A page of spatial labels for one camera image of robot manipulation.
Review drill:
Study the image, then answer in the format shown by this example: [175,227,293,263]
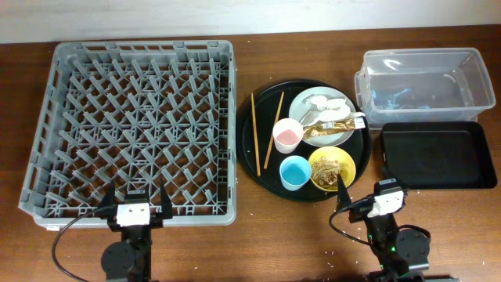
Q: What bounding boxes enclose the clear plastic bin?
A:
[354,48,496,129]

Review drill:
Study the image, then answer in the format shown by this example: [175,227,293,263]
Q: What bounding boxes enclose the pink plastic cup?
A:
[272,118,303,154]

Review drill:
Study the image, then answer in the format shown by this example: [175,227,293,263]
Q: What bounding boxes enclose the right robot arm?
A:
[329,175,455,282]

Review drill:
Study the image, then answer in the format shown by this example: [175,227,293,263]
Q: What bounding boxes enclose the grey plastic dishwasher rack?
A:
[18,40,236,230]

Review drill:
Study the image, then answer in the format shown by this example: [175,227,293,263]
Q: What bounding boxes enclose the round black serving tray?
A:
[236,79,373,203]

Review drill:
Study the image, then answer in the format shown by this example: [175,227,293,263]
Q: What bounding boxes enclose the yellow plastic bowl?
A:
[308,146,356,192]

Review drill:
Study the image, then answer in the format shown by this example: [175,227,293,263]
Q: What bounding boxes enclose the brown food scraps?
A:
[312,156,343,188]

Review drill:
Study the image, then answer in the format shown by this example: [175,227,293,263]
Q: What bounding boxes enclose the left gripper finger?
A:
[159,179,173,219]
[97,181,116,215]

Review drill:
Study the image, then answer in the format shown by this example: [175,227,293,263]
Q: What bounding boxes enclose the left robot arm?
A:
[98,183,173,281]

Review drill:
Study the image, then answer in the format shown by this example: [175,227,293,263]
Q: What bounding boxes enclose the white paper napkin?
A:
[300,95,365,127]

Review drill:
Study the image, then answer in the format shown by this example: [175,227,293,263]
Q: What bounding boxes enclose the light blue plastic cup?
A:
[279,155,312,191]

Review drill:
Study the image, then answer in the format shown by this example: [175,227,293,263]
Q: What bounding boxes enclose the black rectangular tray bin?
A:
[380,121,498,190]

